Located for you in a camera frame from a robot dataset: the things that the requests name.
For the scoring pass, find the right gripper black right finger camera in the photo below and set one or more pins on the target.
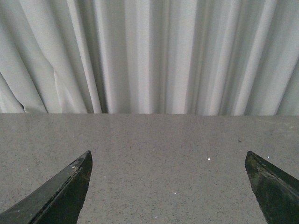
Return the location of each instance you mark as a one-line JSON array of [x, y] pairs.
[[276, 192]]

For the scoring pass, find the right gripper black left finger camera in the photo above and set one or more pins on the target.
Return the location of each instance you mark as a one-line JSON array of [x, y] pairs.
[[58, 201]]

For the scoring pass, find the white pleated curtain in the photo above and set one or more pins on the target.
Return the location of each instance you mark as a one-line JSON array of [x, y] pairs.
[[203, 57]]

